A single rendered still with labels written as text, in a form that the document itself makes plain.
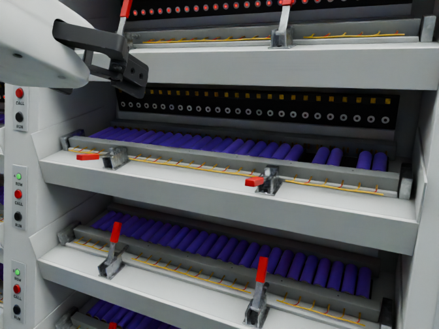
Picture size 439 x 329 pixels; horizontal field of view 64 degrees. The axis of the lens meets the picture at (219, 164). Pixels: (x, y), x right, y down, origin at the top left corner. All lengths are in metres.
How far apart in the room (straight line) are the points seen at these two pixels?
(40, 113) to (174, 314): 0.42
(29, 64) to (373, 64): 0.35
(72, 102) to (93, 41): 0.49
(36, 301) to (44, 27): 0.61
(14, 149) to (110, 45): 0.52
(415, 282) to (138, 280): 0.41
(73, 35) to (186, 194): 0.31
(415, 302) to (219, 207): 0.26
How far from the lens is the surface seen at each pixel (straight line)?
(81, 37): 0.27
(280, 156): 0.54
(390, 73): 0.45
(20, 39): 0.26
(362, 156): 0.55
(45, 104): 0.71
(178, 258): 0.62
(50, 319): 0.83
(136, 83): 0.32
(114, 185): 0.60
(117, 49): 0.26
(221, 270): 0.59
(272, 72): 0.47
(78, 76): 0.28
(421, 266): 0.46
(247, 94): 0.63
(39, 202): 0.73
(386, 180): 0.48
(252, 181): 0.40
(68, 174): 0.67
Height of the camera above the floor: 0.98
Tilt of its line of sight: 7 degrees down
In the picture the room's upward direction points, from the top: 5 degrees clockwise
